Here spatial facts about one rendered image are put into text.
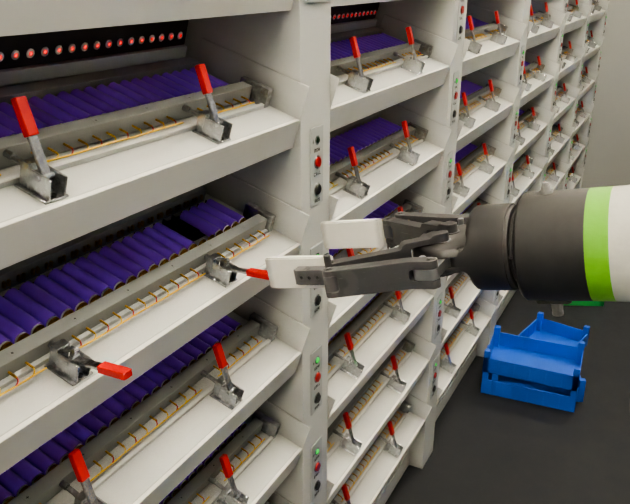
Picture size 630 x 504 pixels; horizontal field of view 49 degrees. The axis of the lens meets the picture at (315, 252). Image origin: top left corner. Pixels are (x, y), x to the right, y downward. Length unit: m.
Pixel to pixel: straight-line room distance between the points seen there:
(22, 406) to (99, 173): 0.24
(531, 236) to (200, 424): 0.57
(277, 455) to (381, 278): 0.69
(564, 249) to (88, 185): 0.44
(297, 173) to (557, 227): 0.55
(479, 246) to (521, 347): 2.00
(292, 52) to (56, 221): 0.47
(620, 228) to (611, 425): 1.90
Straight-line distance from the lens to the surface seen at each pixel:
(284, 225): 1.08
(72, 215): 0.69
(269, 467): 1.21
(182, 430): 0.98
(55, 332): 0.77
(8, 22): 0.64
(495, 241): 0.59
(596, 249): 0.56
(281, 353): 1.14
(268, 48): 1.03
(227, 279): 0.92
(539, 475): 2.16
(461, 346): 2.36
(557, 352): 2.57
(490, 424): 2.32
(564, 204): 0.58
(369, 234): 0.73
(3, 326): 0.79
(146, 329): 0.83
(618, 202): 0.57
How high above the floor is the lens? 1.32
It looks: 22 degrees down
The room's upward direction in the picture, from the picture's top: straight up
